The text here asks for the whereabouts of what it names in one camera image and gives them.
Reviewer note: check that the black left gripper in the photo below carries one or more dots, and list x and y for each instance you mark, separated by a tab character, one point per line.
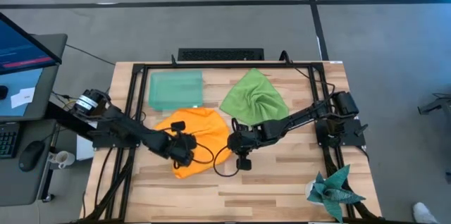
181	144

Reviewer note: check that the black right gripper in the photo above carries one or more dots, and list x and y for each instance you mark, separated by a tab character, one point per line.
245	141

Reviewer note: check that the orange microfiber towel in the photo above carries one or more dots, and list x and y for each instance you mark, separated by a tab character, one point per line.
208	125

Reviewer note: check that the green microfiber towel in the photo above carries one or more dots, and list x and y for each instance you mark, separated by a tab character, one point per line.
253	97

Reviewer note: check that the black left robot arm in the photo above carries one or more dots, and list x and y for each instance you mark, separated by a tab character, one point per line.
127	127

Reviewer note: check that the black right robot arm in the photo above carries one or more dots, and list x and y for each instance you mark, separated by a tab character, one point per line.
299	116

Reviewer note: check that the teal translucent plastic basket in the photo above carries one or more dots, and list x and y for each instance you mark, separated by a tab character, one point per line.
176	90

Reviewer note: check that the white rectangular box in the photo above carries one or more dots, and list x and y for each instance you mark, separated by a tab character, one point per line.
84	150

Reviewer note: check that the teal fabric artificial plant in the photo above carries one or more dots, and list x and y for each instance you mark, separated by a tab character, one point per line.
333	192

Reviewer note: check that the black slanted desk bar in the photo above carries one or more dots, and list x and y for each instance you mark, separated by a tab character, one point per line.
65	120

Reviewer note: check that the black computer mouse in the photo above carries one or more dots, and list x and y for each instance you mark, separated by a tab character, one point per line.
31	155

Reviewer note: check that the grey computer desk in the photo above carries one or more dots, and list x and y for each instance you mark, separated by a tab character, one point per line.
21	188

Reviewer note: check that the white paper note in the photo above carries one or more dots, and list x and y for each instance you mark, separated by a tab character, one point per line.
23	98

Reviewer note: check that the black backlit keyboard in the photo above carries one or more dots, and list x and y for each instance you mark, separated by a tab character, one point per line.
8	141

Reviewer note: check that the pale blue desk pad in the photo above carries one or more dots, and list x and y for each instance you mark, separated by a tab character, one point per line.
10	79

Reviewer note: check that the small black round device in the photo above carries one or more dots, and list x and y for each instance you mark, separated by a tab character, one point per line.
3	92

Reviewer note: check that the black computer monitor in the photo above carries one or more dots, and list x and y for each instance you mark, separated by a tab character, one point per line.
21	51

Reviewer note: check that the black equipment stand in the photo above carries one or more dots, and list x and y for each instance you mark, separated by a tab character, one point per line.
437	106

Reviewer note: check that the person's foot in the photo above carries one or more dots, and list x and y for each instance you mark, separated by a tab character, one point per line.
424	213

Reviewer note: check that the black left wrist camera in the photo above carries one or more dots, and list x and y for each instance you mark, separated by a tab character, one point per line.
178	126

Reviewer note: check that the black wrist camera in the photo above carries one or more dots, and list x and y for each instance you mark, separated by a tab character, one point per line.
244	164
178	126

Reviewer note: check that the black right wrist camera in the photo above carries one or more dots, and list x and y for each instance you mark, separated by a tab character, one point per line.
244	164

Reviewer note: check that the black aluminium table frame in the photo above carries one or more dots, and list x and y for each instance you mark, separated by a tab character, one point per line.
225	65

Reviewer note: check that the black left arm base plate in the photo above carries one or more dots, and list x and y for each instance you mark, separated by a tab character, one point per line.
105	143

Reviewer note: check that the black frame clamp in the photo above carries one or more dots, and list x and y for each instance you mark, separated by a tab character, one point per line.
173	60
285	52

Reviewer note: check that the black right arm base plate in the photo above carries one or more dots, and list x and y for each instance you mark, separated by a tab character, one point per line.
352	136

